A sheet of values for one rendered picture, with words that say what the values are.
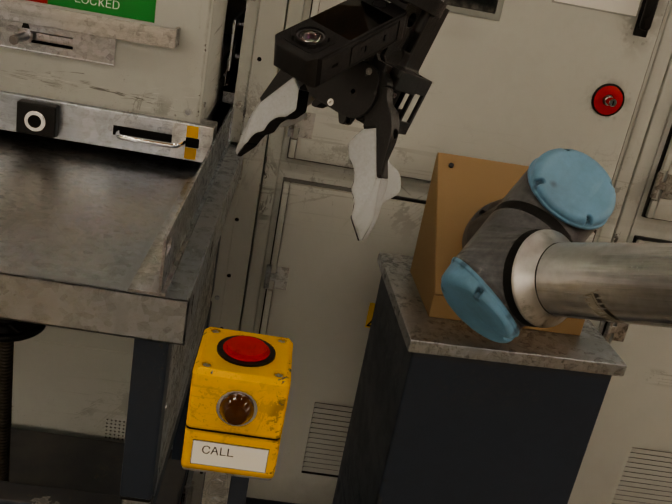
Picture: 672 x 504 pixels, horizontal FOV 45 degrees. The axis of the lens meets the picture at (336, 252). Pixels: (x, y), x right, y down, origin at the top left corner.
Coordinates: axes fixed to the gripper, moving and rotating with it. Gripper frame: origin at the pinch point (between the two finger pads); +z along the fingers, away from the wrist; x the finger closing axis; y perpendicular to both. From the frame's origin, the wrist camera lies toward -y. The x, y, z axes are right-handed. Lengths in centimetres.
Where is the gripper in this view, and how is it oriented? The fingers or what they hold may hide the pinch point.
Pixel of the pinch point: (290, 198)
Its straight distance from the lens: 69.5
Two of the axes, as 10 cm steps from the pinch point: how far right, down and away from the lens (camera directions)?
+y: 5.3, -0.4, 8.5
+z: -4.3, 8.5, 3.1
